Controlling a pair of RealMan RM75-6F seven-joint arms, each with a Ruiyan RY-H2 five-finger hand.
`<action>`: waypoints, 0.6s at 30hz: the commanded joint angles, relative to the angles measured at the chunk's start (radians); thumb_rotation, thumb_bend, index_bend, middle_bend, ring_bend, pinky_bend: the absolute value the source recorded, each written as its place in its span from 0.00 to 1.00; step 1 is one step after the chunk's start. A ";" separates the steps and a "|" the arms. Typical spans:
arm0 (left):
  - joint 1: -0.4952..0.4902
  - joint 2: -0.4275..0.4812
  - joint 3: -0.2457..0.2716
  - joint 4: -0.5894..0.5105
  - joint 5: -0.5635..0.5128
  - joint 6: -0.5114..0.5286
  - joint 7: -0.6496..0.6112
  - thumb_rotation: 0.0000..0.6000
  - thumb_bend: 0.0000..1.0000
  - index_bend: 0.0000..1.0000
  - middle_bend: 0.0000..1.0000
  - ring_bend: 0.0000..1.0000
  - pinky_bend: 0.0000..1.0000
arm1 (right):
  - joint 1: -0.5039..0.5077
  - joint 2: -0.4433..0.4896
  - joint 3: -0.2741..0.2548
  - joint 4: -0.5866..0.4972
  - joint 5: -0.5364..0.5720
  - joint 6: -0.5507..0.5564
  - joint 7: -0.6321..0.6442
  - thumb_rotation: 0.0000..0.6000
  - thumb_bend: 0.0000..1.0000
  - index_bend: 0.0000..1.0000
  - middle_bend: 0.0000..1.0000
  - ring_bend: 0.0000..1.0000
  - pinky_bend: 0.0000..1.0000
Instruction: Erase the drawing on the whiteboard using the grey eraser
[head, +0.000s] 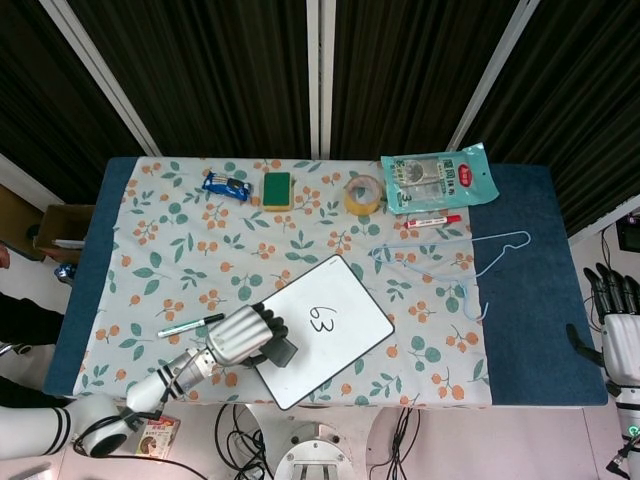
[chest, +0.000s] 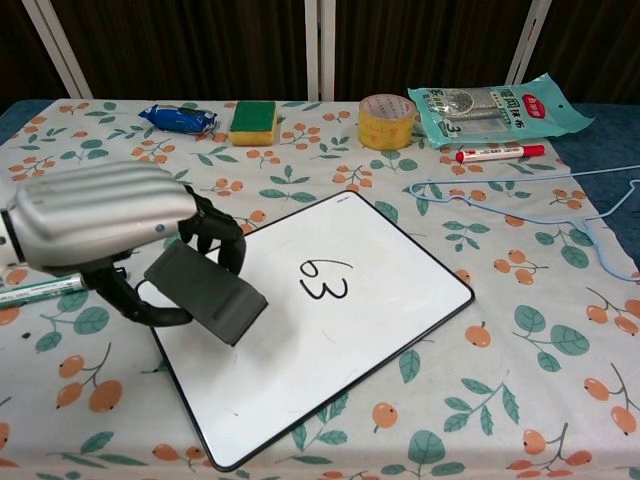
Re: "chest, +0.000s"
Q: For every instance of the green yellow sponge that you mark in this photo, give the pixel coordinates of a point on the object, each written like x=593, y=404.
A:
x=254, y=122

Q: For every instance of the floral tablecloth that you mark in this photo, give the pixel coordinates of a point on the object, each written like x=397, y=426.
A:
x=450, y=325

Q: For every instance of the red marker pen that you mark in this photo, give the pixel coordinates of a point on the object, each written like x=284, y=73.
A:
x=500, y=152

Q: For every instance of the yellow tape roll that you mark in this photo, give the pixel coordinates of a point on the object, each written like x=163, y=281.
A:
x=386, y=122

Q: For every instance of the blue cookie packet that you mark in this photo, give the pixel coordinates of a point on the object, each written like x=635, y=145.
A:
x=180, y=118

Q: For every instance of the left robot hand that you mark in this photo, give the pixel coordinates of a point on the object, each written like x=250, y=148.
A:
x=95, y=220

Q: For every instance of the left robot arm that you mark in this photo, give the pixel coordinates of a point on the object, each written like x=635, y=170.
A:
x=6, y=235

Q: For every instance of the grey whiteboard eraser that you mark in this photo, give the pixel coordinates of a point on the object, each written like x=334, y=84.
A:
x=210, y=295

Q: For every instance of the teal cleaning cloth package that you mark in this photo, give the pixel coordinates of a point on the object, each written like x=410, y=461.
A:
x=490, y=112

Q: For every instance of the white whiteboard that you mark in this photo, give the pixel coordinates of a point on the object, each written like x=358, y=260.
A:
x=325, y=325

